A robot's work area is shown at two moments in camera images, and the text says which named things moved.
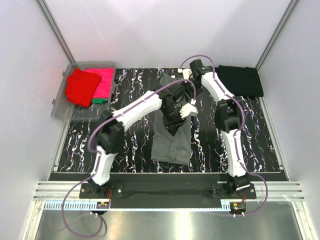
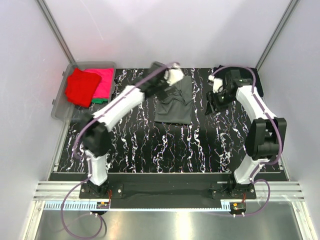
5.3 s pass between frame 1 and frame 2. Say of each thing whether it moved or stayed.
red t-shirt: stayed
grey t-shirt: moved
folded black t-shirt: stayed
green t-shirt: stayed
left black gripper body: moved
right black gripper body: moved
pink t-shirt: stayed
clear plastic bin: stayed
